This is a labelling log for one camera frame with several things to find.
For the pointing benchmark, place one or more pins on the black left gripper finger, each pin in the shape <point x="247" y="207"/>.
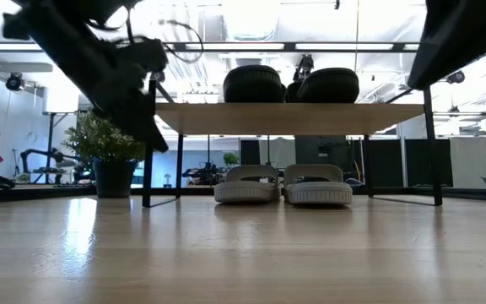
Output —
<point x="148" y="133"/>

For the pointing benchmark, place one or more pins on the pale slide sandal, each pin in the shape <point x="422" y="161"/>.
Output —
<point x="247" y="192"/>
<point x="319" y="193"/>

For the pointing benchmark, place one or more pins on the black slide sandal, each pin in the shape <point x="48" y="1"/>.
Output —
<point x="253" y="84"/>
<point x="329" y="86"/>

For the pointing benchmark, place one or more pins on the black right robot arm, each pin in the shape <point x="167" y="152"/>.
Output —
<point x="458" y="38"/>

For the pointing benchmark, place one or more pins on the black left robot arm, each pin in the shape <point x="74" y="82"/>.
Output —
<point x="57" y="38"/>

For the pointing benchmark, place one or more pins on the black background robot arm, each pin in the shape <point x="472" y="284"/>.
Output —
<point x="44" y="158"/>

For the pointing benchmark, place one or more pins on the black metal wood shelf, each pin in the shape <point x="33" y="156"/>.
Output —
<point x="289" y="118"/>

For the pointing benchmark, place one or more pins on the green leafy plant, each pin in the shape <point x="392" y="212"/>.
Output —
<point x="99" y="141"/>

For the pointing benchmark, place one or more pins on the dark plant pot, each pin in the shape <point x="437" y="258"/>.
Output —
<point x="114" y="179"/>

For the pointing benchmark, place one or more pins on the black background robot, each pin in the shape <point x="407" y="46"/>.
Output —
<point x="203" y="173"/>

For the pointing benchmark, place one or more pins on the small green background plant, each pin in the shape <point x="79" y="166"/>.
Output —
<point x="230" y="159"/>

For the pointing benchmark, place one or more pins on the black round ceiling fixture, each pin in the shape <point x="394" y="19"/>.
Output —
<point x="14" y="82"/>
<point x="456" y="77"/>

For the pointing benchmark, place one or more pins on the dark partition panel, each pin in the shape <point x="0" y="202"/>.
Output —
<point x="319" y="150"/>
<point x="428" y="162"/>

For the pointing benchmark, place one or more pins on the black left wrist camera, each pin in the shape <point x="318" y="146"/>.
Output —
<point x="146" y="55"/>

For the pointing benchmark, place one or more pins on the black metal rig frame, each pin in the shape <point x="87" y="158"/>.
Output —
<point x="289" y="46"/>

